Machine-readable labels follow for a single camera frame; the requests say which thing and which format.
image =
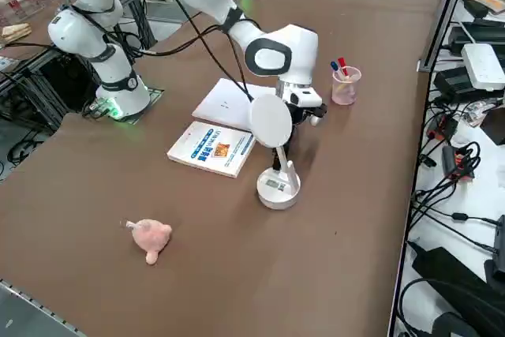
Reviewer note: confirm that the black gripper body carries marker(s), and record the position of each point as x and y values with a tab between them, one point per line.
300	114

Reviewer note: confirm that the white foldable desk lamp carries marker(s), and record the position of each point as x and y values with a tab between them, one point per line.
272	120

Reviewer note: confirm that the pink transparent pen cup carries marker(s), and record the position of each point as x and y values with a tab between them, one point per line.
345	94

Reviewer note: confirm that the yellow green highlighter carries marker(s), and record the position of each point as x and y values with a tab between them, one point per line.
344	78

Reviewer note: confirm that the blue cap marker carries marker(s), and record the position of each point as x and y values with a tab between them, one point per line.
334	65

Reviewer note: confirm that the red cap marker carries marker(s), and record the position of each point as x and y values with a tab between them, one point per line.
342	62

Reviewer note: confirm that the white clipboard black clip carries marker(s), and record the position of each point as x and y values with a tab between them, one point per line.
225	100

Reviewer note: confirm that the white blue paperback book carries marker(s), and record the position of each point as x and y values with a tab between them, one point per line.
185	155

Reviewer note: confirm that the pink plush toy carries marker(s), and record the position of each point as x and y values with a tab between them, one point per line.
152	238

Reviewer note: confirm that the black box red connectors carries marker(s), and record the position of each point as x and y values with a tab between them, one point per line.
450	159

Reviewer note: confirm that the black power adapter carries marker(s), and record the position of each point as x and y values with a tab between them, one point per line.
453	84

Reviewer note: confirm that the white power strip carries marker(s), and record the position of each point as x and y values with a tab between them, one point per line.
481	64

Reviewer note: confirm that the large black power brick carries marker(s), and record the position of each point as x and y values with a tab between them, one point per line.
442	266

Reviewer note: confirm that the brown cardboard box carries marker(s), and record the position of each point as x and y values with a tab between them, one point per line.
495	124

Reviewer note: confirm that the black flat device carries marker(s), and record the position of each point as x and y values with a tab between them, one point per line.
489	33

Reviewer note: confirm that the wooden blocks stack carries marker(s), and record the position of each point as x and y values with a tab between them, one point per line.
16	32

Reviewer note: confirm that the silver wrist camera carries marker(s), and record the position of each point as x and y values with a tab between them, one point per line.
316	120

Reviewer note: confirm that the white post bracket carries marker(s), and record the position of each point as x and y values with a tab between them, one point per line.
425	66

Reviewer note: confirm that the aluminium camera post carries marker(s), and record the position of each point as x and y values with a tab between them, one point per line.
444	17

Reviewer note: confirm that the black aluminium frame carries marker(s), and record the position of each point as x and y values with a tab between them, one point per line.
59	76

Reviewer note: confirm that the grey metal rail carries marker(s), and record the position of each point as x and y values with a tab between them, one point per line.
23	313

